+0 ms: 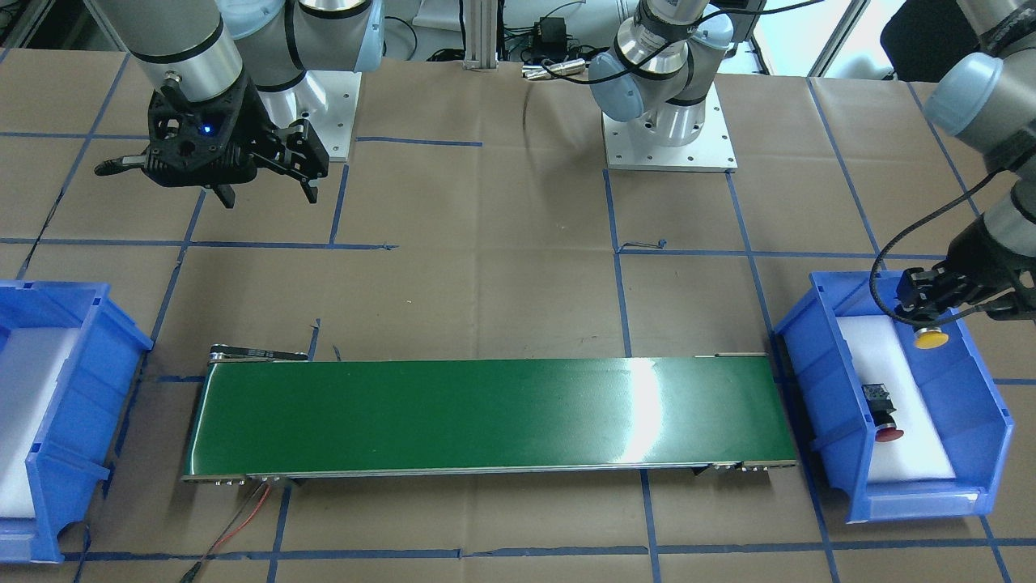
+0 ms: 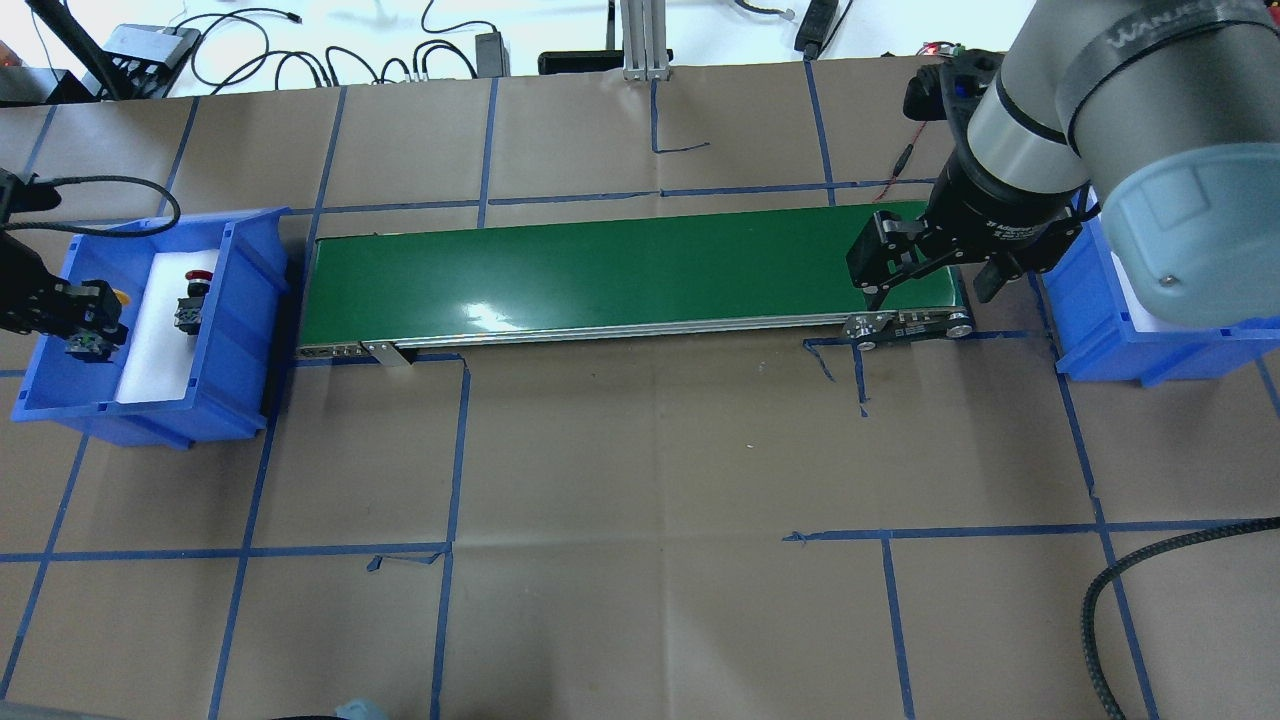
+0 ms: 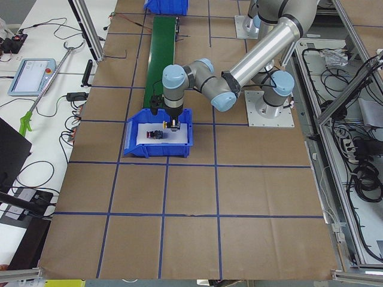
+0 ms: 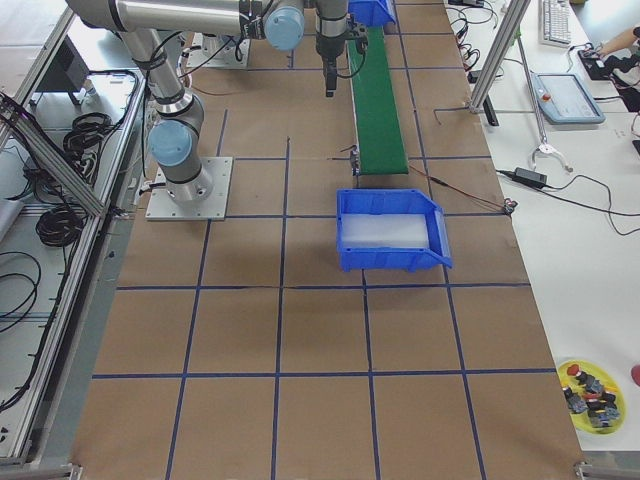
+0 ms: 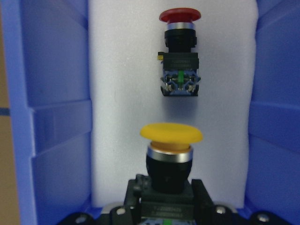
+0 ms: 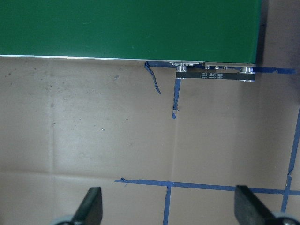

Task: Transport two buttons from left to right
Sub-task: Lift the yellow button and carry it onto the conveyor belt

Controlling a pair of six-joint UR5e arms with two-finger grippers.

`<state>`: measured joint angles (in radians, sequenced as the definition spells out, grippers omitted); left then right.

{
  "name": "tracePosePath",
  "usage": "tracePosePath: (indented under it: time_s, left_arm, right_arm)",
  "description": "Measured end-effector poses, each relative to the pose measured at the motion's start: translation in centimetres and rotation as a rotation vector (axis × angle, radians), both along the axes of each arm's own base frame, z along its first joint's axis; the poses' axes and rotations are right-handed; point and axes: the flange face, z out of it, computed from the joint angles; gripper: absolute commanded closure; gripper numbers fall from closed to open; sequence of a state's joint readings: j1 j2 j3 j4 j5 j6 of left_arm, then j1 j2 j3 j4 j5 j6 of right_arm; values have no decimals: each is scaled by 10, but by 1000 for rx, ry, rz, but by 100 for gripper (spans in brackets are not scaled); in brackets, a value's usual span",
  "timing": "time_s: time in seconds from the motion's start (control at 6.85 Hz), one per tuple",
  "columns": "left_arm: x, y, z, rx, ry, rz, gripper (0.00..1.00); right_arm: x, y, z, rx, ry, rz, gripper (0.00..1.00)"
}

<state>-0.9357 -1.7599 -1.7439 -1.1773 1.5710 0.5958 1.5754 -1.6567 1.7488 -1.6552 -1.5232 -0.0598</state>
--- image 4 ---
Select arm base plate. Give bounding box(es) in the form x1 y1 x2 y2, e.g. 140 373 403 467
145 157 233 221

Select blue bin robot left side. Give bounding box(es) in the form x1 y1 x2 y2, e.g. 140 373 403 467
348 0 396 27

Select white foam pad right bin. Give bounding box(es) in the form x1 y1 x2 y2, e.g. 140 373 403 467
341 214 429 249

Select blue bin robot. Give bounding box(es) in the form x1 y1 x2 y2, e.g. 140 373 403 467
336 189 453 272
348 0 396 27

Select blue bin robot right side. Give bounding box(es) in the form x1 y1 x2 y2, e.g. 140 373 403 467
336 189 453 272

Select yellow plate of buttons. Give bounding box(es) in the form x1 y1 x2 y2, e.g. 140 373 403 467
557 359 626 435

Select aluminium frame post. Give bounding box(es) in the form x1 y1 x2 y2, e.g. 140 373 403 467
468 0 530 113

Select red black conveyor wires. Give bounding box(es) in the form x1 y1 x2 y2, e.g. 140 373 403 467
410 167 516 215

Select black power brick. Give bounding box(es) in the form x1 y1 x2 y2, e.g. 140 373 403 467
513 167 547 189

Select white keyboard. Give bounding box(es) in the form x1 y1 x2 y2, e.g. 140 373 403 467
538 0 571 47

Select teach pendant tablet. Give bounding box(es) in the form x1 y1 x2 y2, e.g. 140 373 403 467
530 73 606 124

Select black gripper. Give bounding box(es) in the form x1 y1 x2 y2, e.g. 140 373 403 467
315 0 368 97

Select green conveyor belt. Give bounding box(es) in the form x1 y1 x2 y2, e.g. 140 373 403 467
348 27 408 175

